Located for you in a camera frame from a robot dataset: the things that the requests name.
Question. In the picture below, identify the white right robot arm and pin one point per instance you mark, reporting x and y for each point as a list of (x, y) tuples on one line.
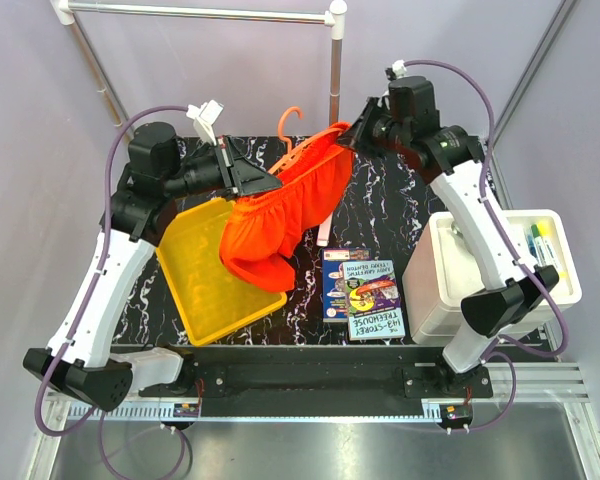
[(405, 122)]

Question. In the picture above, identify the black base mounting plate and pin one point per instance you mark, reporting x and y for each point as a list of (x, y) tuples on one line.
[(316, 383)]

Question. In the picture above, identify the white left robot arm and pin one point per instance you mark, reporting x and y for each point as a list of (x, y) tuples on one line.
[(78, 361)]

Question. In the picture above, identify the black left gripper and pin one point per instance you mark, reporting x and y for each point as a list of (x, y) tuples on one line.
[(238, 174)]

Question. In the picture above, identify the white drawer storage box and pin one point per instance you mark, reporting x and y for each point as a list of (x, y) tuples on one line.
[(441, 272)]

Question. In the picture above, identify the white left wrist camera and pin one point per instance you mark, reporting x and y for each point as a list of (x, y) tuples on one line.
[(203, 118)]

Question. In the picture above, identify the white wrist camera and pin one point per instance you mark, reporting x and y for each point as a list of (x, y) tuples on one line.
[(203, 118), (396, 70)]

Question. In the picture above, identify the green marker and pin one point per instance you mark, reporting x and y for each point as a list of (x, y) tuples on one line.
[(540, 247)]

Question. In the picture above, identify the yellow marker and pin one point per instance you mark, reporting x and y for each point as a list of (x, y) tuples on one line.
[(551, 253)]

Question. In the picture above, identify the blue comic book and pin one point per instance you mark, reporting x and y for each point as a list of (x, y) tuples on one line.
[(333, 297)]

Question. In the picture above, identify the blue treehouse book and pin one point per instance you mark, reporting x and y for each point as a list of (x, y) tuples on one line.
[(373, 301)]

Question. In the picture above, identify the yellow plastic tray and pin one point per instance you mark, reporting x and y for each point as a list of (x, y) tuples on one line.
[(212, 303)]

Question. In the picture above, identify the teal round dish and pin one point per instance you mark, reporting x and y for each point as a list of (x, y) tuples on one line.
[(456, 230)]

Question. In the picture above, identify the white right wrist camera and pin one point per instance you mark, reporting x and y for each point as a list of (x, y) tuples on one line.
[(396, 70)]

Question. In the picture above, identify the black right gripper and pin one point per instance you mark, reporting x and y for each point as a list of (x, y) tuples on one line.
[(359, 137)]

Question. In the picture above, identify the blue marker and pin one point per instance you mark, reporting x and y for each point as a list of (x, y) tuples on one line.
[(531, 247)]

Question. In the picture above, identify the orange shorts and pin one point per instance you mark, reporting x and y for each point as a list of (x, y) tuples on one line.
[(263, 231)]

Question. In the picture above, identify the aluminium corner frame post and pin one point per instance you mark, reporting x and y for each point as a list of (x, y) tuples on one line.
[(548, 39)]

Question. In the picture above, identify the silver clothes rack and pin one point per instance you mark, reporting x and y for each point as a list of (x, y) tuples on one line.
[(256, 58)]

